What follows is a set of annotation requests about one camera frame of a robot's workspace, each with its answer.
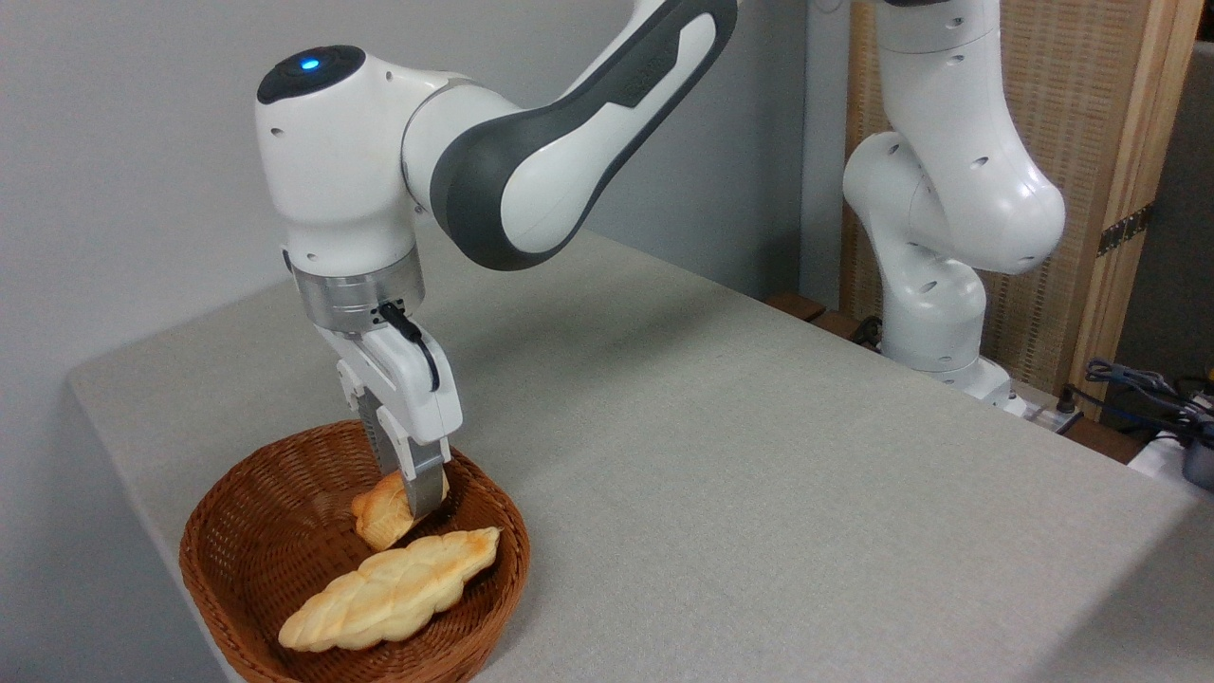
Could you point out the small round orange bread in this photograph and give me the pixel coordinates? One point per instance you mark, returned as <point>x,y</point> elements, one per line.
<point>384,517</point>

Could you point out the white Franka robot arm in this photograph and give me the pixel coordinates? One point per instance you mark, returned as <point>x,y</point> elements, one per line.
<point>341,171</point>

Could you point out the woven wooden folding screen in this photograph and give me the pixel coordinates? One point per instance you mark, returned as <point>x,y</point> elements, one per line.
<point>1091,104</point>

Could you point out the brown wicker basket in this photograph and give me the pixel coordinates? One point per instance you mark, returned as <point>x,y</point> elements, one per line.
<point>256,531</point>

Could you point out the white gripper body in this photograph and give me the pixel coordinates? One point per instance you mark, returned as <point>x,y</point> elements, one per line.
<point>417,389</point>

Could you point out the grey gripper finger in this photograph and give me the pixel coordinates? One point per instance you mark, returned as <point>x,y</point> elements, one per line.
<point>427,479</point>
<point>379,441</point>

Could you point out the long braided pale bread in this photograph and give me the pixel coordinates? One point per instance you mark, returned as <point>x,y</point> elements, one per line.
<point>389,593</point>

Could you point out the black metal screen hinge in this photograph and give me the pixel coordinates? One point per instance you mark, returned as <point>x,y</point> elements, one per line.
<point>1127,228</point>

